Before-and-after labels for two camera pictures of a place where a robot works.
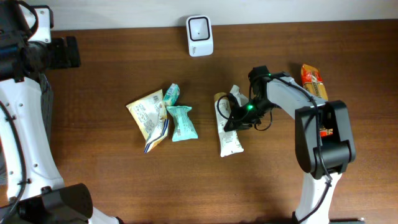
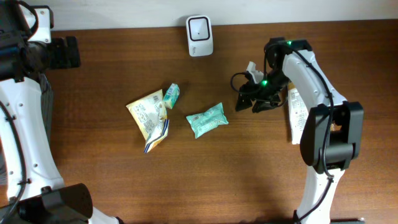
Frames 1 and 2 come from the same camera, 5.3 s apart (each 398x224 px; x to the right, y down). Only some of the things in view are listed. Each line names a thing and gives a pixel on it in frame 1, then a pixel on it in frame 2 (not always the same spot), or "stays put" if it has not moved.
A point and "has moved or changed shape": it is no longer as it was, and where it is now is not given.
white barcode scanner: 199,35 stays put
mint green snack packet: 183,128 -> 205,121
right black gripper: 239,124 -> 250,86
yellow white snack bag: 149,114 stays put
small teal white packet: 171,95 stays put
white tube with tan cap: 229,141 has moved or changed shape
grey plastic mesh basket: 47,102 stays put
